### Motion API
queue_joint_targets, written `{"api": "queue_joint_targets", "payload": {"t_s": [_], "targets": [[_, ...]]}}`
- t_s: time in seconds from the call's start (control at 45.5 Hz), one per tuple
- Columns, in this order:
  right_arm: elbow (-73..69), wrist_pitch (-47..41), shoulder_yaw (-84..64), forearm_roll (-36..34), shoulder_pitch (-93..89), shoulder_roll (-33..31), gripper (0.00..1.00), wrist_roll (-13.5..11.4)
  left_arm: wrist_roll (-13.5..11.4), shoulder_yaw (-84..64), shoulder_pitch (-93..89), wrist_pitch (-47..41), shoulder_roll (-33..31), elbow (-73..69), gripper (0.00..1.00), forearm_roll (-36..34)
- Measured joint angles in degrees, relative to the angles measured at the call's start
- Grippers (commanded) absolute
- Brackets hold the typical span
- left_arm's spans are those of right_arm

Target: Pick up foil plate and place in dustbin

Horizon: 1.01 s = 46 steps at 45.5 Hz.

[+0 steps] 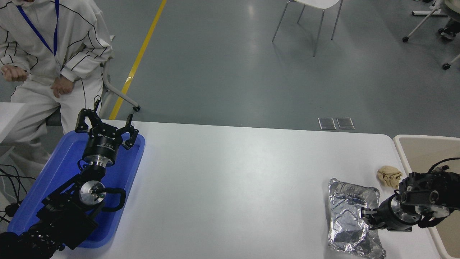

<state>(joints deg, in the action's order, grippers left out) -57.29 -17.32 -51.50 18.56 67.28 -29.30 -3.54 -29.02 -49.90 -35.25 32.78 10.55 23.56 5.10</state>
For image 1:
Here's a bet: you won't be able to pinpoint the person's left hand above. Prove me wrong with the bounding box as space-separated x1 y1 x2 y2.
51 75 75 98

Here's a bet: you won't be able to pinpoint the crumpled tan paper ball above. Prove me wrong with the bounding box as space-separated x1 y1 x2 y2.
376 165 403 189

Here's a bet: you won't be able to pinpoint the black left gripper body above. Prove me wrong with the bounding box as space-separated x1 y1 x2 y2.
83 125 127 162

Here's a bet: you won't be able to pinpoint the black floor cables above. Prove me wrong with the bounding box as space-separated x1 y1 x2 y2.
0 164 36 223

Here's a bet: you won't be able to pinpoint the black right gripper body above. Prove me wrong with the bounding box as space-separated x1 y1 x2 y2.
374 197 412 232

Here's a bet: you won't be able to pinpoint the person's right hand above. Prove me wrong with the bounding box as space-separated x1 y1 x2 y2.
2 65 28 82

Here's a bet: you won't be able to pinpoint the small white side table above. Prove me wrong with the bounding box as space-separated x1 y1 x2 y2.
0 103 26 143

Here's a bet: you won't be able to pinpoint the large pale bin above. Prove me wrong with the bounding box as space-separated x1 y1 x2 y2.
393 134 460 259

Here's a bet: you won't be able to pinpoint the white chair with metal legs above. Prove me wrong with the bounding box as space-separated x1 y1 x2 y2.
271 0 344 57

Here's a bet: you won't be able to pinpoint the blue plastic tray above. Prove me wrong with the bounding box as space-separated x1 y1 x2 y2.
7 130 146 249

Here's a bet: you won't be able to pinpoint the white-framed office chair with castors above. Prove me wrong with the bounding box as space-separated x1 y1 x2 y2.
97 50 141 120

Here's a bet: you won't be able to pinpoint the person with sneakers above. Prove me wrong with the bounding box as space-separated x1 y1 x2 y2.
438 18 460 41

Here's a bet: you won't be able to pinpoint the white rolling chair base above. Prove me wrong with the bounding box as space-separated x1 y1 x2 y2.
402 0 460 70

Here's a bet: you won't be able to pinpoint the seated person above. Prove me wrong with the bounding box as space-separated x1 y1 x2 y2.
0 0 114 177

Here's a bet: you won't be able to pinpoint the silver foil plate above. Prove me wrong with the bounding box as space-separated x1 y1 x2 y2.
326 178 387 259

